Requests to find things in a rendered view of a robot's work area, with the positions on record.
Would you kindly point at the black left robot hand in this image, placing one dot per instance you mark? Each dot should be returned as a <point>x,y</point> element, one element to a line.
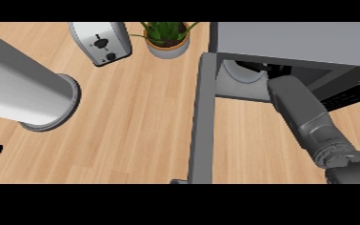
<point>1,148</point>

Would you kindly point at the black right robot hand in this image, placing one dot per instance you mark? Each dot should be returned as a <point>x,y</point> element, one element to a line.
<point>256,66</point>

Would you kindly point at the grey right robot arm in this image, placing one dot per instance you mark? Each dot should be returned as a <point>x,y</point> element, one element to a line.
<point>303,114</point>

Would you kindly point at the grey microwave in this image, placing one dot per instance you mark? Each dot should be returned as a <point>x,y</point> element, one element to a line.
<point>285,41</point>

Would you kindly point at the grey microwave door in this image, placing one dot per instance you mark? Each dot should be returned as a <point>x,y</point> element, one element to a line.
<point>203,117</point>

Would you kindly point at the potted green plant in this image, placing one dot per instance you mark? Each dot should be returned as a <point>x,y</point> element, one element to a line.
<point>167,46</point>

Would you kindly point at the silver toaster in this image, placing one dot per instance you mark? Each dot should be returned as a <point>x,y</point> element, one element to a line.
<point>105,43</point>

